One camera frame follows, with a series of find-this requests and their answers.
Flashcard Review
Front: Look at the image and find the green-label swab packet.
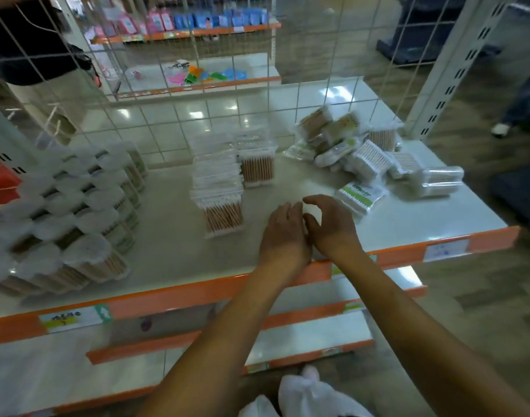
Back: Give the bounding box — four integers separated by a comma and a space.
335, 181, 390, 217

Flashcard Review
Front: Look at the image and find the person's left forearm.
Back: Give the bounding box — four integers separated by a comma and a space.
136, 258, 311, 417

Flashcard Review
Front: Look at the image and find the green plastic item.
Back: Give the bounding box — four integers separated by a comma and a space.
184, 72, 229, 85

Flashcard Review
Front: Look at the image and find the row of pink blue packets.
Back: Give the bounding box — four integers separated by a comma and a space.
93, 7, 270, 38

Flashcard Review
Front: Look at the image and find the pile of cotton swab packs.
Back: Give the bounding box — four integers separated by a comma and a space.
283, 104, 465, 200

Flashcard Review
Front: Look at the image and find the person's right forearm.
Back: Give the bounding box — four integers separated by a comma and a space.
330, 245, 530, 417

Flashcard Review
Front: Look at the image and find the distant white orange shelf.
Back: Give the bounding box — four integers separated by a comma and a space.
84, 0, 283, 103

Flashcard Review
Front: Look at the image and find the white shelf orange rail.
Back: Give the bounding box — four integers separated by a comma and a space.
0, 138, 521, 347

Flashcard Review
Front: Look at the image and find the person's right hand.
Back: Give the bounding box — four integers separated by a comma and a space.
301, 194, 365, 261

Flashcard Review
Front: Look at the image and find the white slotted shelf post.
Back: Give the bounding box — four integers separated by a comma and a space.
0, 104, 36, 178

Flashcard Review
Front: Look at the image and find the white slotted end post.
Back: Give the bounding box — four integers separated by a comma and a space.
406, 0, 522, 140

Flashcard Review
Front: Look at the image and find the person's white garment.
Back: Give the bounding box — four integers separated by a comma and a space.
238, 364, 374, 417

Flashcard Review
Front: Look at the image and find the plain white price label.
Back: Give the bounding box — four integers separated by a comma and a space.
423, 238, 472, 264

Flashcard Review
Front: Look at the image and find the price label green arrow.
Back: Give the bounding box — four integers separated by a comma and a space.
39, 304, 114, 334

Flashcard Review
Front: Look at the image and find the person's left hand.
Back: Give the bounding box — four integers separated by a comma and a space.
258, 202, 314, 274

